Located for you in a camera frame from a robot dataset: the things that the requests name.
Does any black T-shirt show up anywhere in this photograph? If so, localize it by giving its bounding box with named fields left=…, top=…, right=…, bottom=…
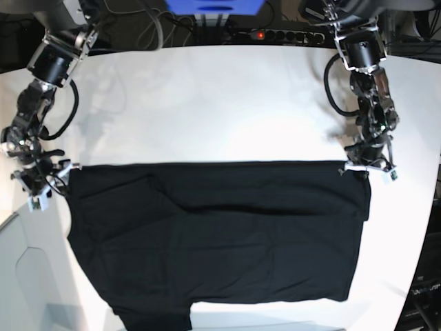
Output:
left=67, top=161, right=371, bottom=330

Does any blue box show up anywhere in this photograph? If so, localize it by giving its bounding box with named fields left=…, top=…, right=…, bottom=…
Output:
left=165, top=0, right=265, bottom=15

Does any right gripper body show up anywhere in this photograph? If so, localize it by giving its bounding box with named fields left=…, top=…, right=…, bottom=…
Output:
left=15, top=157, right=59, bottom=193

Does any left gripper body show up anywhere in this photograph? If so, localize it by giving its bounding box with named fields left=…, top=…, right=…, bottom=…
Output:
left=346, top=136, right=391, bottom=166

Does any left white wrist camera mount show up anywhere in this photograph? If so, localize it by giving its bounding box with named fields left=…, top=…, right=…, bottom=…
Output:
left=338, top=145, right=398, bottom=183

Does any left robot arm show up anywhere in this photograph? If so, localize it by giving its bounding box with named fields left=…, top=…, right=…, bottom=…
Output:
left=311, top=1, right=399, bottom=182

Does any black power strip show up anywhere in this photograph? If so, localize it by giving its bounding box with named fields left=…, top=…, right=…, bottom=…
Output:
left=225, top=29, right=326, bottom=46

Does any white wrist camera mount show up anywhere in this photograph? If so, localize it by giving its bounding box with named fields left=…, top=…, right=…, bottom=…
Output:
left=10, top=159, right=82, bottom=212
left=338, top=145, right=398, bottom=183

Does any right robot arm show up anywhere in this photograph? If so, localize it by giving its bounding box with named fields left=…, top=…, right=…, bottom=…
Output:
left=1, top=1, right=101, bottom=197

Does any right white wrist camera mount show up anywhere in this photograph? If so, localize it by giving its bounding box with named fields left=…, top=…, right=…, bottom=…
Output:
left=10, top=159, right=82, bottom=212

